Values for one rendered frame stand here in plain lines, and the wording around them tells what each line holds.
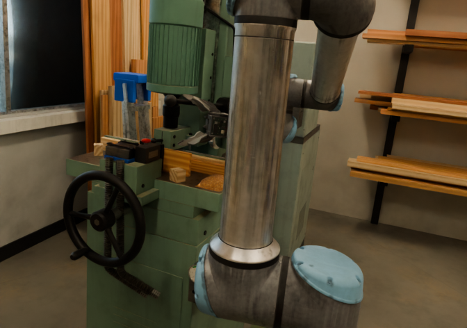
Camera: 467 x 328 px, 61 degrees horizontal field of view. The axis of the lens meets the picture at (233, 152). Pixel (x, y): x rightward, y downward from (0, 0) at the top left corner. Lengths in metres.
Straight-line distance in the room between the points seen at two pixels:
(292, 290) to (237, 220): 0.18
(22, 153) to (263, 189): 2.10
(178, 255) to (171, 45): 0.67
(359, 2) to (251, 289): 0.57
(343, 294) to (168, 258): 0.69
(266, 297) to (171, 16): 0.88
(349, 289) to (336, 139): 2.88
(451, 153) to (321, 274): 2.95
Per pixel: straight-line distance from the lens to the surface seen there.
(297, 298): 0.84
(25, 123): 2.60
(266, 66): 0.72
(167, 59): 1.32
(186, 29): 1.33
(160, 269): 1.40
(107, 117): 2.81
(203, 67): 1.44
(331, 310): 0.84
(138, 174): 1.22
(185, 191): 1.25
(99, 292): 1.61
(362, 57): 3.59
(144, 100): 2.37
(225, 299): 0.86
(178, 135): 1.42
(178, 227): 1.30
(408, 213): 3.79
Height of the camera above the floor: 1.30
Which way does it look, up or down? 13 degrees down
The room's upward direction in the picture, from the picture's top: 5 degrees clockwise
